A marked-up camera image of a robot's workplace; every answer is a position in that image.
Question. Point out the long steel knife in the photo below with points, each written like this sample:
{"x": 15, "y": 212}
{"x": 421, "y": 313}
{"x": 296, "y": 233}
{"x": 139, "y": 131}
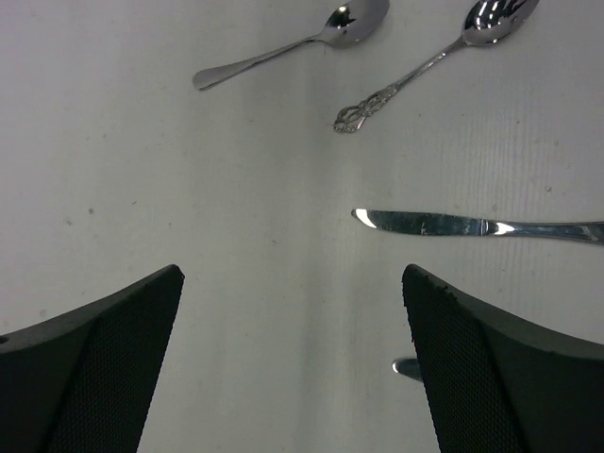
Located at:
{"x": 408, "y": 367}

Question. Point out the ornate handle steel spoon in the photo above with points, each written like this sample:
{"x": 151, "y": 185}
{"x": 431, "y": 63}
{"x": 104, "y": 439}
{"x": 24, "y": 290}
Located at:
{"x": 486, "y": 23}

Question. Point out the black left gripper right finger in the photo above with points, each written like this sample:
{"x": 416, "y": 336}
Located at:
{"x": 496, "y": 382}

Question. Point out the plain steel spoon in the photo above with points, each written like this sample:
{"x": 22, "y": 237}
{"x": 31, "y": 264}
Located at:
{"x": 349, "y": 24}

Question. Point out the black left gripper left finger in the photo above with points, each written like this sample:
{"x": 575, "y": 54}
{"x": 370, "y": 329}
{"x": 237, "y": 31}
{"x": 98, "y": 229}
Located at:
{"x": 84, "y": 381}

